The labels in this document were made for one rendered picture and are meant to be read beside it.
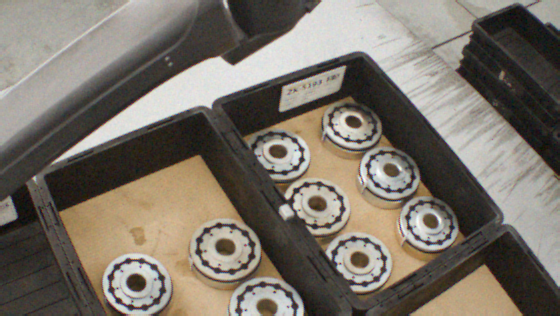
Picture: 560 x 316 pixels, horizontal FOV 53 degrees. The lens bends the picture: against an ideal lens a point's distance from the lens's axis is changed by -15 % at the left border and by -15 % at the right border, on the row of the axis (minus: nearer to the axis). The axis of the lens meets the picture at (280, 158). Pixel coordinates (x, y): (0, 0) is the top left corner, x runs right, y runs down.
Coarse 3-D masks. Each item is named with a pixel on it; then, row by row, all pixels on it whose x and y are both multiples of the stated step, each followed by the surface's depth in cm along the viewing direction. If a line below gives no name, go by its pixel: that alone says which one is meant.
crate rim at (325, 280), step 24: (168, 120) 94; (216, 120) 95; (120, 144) 91; (48, 168) 86; (240, 168) 91; (48, 192) 84; (264, 192) 89; (72, 264) 77; (312, 264) 84; (336, 288) 81; (96, 312) 74
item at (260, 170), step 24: (312, 72) 104; (384, 72) 107; (240, 96) 99; (240, 144) 93; (264, 168) 91; (456, 168) 97; (480, 192) 93; (312, 240) 85; (432, 264) 84; (360, 312) 80
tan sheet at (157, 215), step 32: (192, 160) 103; (128, 192) 98; (160, 192) 98; (192, 192) 99; (64, 224) 92; (96, 224) 93; (128, 224) 94; (160, 224) 95; (192, 224) 96; (96, 256) 90; (160, 256) 91; (96, 288) 86; (192, 288) 89
